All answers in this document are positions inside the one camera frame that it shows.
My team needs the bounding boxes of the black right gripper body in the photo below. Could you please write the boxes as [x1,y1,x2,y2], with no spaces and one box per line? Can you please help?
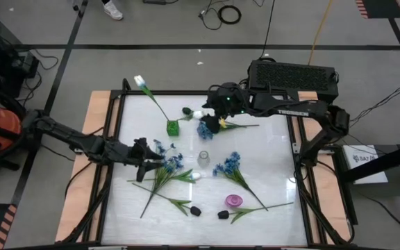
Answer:
[201,114,222,135]

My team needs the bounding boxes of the person's foot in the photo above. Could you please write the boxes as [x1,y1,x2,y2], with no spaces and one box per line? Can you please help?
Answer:
[102,0,124,21]

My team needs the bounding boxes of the orange and black vacuum cleaner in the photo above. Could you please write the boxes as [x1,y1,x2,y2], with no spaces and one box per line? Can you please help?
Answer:
[0,86,31,181]

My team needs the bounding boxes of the black metal table frame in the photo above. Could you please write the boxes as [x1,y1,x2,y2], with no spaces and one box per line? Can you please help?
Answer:
[56,78,359,250]

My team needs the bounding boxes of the black perforated computer case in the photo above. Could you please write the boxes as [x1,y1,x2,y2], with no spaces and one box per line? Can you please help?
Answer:
[247,59,340,105]

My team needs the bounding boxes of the green glass vase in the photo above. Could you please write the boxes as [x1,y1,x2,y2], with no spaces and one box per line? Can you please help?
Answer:
[166,119,181,137]

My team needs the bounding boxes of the black stand beam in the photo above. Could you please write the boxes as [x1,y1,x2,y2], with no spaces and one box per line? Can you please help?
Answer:
[338,138,400,183]

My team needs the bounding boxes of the black artificial tulip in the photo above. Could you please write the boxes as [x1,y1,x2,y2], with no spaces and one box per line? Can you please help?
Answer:
[131,183,202,217]
[217,201,294,225]
[181,106,201,122]

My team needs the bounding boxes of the pink ribbed glass vase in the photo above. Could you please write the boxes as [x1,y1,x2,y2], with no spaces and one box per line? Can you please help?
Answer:
[224,194,244,208]

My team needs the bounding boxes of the clear glass vase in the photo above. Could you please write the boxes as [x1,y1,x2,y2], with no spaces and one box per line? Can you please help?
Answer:
[197,150,211,168]

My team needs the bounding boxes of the light wooden base board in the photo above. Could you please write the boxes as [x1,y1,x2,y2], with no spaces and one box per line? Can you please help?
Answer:
[54,90,352,244]

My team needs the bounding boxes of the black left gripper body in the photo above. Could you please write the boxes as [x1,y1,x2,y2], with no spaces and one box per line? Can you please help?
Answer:
[118,142,142,168]

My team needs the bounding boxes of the black power cable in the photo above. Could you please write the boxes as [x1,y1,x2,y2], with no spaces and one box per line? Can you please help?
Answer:
[258,0,276,59]

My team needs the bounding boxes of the coiled black cable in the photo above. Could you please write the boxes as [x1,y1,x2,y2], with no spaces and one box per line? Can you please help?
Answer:
[217,4,242,25]

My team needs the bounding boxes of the yellow cable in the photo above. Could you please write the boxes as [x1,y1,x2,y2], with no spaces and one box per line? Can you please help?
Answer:
[307,0,333,66]

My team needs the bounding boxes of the white printed sign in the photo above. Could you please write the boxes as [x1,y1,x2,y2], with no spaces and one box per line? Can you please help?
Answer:
[342,144,389,185]

